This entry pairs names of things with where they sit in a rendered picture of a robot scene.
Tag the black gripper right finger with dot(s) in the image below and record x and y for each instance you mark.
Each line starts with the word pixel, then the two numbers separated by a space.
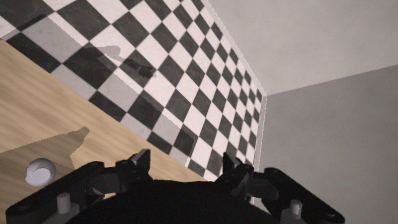
pixel 280 194

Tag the grey bottle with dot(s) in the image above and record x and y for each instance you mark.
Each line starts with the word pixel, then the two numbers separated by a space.
pixel 39 174

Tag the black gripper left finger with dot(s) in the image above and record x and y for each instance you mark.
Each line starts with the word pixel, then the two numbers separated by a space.
pixel 61 200

